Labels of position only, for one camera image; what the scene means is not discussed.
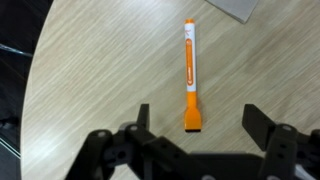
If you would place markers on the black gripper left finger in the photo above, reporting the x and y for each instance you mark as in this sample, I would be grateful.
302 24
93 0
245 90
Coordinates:
143 116

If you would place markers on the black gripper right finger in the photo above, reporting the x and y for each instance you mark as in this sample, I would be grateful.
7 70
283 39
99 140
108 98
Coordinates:
256 125

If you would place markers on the orange white marker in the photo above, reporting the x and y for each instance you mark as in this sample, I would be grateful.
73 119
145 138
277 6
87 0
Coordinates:
191 66

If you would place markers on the grey-brown paper napkin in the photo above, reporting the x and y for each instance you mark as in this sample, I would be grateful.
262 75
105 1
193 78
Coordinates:
238 8

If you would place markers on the dark stand foot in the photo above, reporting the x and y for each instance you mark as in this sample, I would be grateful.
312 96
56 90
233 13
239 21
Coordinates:
8 122

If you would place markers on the thin metal stand leg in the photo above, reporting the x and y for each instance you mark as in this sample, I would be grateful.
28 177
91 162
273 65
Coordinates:
15 50

